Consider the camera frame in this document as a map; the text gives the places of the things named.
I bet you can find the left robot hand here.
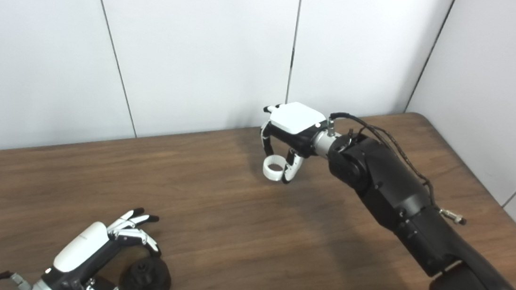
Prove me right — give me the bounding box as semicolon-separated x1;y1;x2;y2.
38;199;166;290

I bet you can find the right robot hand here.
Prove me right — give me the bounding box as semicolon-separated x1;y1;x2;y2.
255;99;329;188

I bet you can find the white ring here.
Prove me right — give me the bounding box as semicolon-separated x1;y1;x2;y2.
262;155;287;182

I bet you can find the round black part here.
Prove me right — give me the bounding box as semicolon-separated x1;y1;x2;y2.
123;254;174;290

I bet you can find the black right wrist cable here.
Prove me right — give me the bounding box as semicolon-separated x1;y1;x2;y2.
320;111;476;226

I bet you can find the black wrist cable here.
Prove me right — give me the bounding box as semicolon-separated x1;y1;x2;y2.
320;111;476;226
0;270;35;290

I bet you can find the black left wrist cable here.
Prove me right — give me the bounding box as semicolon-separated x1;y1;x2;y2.
0;270;35;290

